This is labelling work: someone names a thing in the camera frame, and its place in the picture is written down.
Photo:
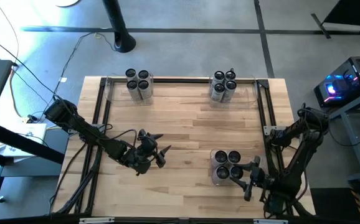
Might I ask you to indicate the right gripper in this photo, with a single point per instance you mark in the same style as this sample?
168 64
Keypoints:
258 179

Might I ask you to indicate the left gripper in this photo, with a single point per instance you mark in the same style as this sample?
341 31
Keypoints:
142 155

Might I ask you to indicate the Celsius Peach Vibe can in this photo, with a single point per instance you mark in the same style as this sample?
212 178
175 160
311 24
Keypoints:
236 172
220 156
234 156
222 172

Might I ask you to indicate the clear plastic bin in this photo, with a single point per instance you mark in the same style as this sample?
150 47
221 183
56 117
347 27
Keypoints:
263 162
117 93
245 95

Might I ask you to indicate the Celsius Tropical Vibe can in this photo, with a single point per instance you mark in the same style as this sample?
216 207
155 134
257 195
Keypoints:
132 85
131 73
143 84
143 74

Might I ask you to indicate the Celsius Arctic Vibe can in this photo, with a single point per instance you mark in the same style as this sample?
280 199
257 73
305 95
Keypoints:
219 75
231 85
219 88
230 75

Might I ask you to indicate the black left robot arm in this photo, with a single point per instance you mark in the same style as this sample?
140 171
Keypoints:
86 129

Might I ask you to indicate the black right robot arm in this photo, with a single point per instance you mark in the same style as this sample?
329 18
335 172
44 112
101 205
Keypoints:
304 146

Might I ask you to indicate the black box yellow stripes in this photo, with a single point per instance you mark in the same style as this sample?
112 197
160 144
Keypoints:
332 205

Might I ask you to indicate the white floor tag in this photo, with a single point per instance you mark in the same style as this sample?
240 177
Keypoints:
63 80

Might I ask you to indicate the grey metal stand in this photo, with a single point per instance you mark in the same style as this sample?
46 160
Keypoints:
354 133

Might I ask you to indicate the black floor stand pole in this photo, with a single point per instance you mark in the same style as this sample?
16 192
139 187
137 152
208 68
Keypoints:
117 25

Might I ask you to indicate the white cardboard box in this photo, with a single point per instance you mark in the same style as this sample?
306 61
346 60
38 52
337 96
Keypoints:
27 130

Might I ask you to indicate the black folding stand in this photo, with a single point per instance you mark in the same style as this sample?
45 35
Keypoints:
351 12

